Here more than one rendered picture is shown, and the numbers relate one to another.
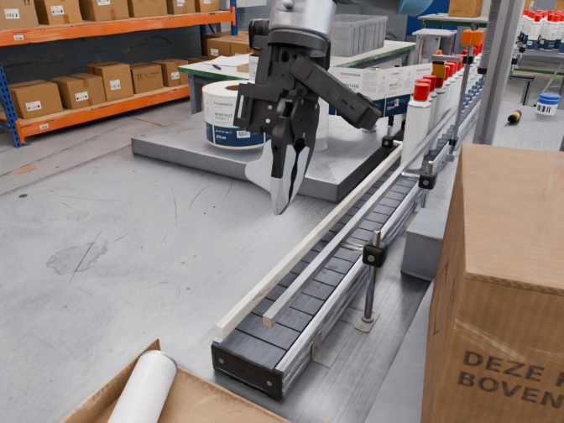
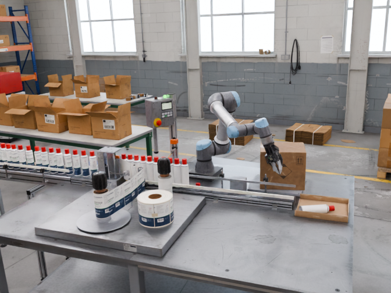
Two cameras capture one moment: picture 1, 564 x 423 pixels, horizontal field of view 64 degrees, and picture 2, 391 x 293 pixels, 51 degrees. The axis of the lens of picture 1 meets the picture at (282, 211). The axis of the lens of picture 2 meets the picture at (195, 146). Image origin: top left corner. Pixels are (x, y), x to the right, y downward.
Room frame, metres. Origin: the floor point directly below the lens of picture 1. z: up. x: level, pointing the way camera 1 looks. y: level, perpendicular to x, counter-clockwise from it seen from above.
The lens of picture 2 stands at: (1.38, 2.28, 1.96)
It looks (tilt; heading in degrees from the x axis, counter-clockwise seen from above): 17 degrees down; 261
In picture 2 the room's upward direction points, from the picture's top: 2 degrees counter-clockwise
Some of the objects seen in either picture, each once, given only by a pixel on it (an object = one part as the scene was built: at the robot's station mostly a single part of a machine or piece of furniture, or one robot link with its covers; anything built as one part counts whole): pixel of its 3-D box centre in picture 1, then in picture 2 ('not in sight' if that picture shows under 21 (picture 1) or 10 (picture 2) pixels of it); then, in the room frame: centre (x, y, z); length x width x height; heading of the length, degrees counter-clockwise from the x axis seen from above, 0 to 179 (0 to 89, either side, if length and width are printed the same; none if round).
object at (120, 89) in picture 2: not in sight; (116, 86); (1.60, -4.83, 0.97); 0.43 x 0.42 x 0.37; 49
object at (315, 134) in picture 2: not in sight; (308, 133); (-1.53, -4.02, 0.11); 0.65 x 0.54 x 0.22; 139
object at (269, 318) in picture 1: (404, 168); (213, 178); (0.87, -0.25, 0.96); 1.07 x 0.01 x 0.01; 150
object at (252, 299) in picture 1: (368, 182); (210, 189); (0.91, -0.19, 0.91); 1.07 x 0.01 x 0.02; 150
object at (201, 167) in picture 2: not in sight; (204, 164); (0.86, -0.63, 0.93); 0.15 x 0.15 x 0.10
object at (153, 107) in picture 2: not in sight; (159, 112); (1.19, -0.49, 1.38); 0.17 x 0.10 x 0.19; 25
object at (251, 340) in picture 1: (417, 162); (173, 188); (1.14, -0.36, 0.86); 1.65 x 0.08 x 0.04; 150
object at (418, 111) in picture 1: (415, 127); (184, 172); (1.05, -0.32, 0.98); 0.05 x 0.05 x 0.20
